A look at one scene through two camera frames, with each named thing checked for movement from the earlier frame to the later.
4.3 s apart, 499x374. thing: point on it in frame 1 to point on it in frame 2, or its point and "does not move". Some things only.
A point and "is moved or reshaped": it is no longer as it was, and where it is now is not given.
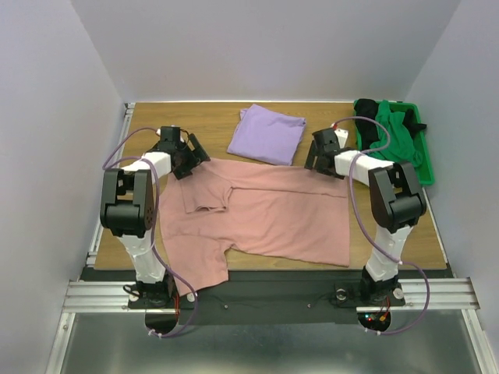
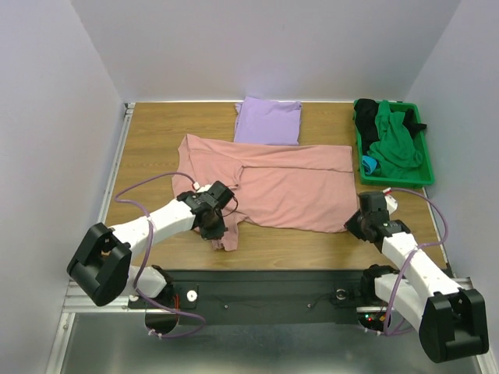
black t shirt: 368,132 does not move
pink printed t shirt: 274,210 is moved or reshaped
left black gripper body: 188,159 to 216,228
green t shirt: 401,147 does not move
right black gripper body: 317,159 to 355,224
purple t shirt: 267,136 is moved or reshaped
